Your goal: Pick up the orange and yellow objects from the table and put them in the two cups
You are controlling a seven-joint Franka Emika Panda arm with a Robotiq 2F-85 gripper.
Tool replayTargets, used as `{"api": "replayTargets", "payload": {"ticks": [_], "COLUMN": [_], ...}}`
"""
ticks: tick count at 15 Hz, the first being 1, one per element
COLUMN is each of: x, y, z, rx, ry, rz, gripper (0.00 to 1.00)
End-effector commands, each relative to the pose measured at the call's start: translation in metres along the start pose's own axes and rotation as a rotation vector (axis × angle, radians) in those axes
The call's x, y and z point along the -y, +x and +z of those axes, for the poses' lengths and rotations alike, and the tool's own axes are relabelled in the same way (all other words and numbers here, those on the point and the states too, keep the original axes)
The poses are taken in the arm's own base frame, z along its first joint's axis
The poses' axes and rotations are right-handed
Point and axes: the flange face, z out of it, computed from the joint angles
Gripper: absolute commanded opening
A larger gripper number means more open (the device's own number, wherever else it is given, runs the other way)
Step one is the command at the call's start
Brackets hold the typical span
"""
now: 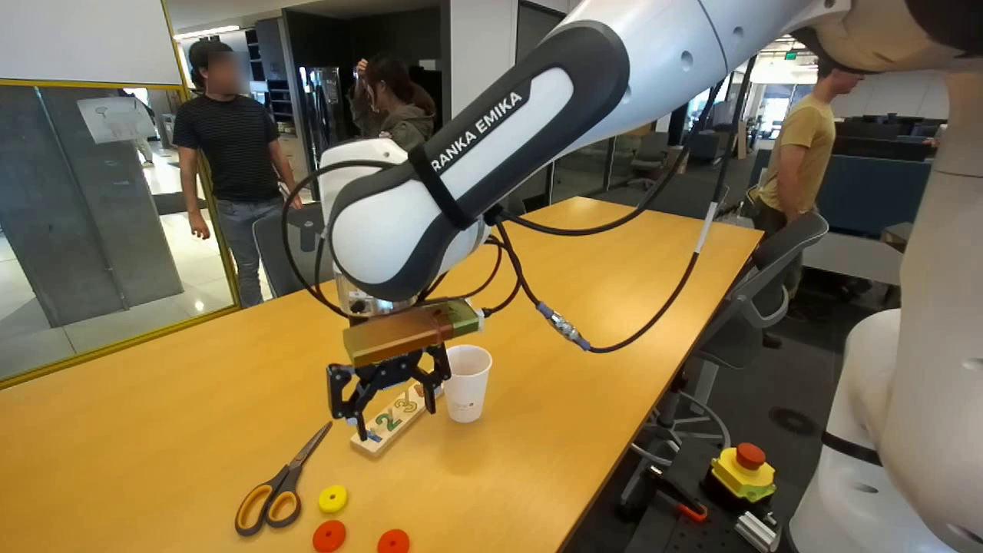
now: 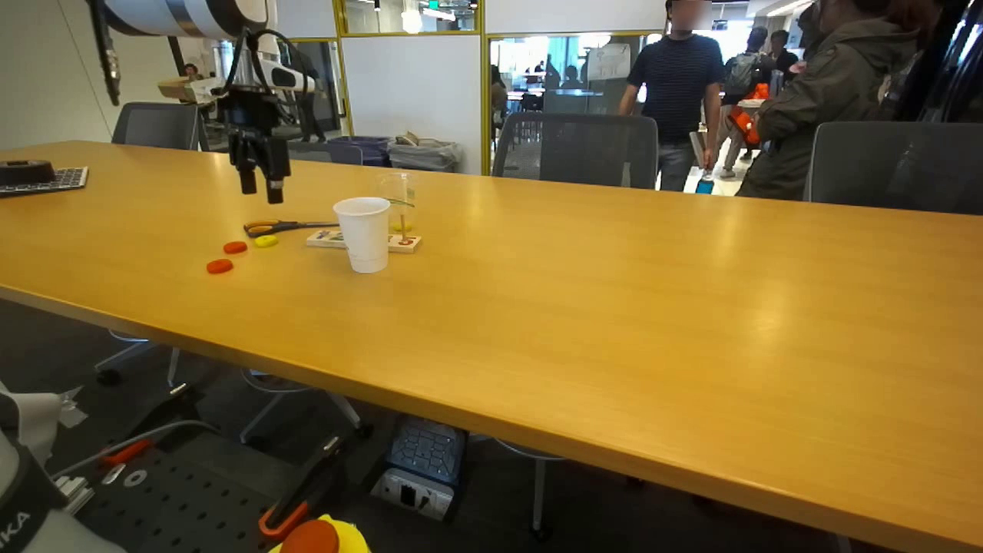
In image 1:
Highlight shiny flat wrist camera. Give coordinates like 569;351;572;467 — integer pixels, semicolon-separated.
340;299;485;368

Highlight white paper cup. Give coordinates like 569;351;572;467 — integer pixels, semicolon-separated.
439;341;496;427

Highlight small grey table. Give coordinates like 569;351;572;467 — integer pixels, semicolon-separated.
800;232;911;289

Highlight dark grey door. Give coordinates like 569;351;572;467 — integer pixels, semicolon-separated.
512;0;569;43

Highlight man in yellow shirt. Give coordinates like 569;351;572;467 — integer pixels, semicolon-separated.
742;65;867;235

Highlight woman in olive jacket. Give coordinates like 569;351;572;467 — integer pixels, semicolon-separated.
346;56;443;154

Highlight black clamp orange handle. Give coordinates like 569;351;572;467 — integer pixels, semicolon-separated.
611;459;714;527

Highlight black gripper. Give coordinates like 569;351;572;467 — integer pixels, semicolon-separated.
326;345;454;445

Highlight yellow black handled scissors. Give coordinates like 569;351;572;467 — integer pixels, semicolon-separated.
232;417;337;542

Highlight grey mesh chair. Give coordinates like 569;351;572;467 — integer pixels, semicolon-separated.
253;198;332;300

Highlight blue cabinet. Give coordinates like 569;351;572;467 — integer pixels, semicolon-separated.
816;151;938;240

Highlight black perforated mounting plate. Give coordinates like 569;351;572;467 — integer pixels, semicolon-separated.
564;410;823;553

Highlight yellow plastic disc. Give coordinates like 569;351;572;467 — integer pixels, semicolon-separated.
314;481;354;519

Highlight orange plastic disc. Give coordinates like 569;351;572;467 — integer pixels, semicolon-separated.
375;524;414;553
310;519;351;553

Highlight black office chair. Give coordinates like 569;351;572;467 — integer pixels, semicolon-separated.
682;210;832;412

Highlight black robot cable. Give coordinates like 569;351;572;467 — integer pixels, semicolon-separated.
281;56;763;357

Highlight yellow framed glass partition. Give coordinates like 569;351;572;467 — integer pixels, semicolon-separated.
0;0;248;392

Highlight wooden number puzzle board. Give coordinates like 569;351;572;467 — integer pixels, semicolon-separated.
346;379;435;462

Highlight man in black t-shirt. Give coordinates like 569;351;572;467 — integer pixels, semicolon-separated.
168;41;301;308

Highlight silver metal block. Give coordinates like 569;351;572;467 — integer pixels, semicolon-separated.
735;508;783;553

